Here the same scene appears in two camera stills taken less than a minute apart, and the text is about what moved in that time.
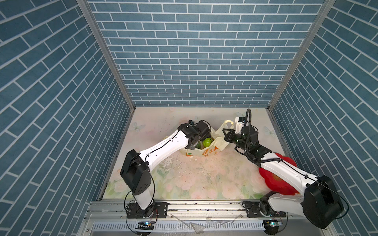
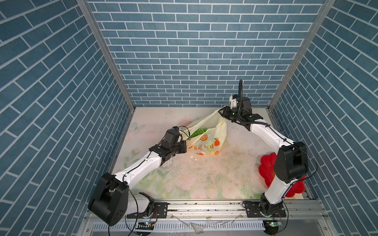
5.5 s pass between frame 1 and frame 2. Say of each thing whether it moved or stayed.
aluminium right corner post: stayed
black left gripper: moved
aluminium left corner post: stayed
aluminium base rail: stayed
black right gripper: moved
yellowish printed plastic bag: moved
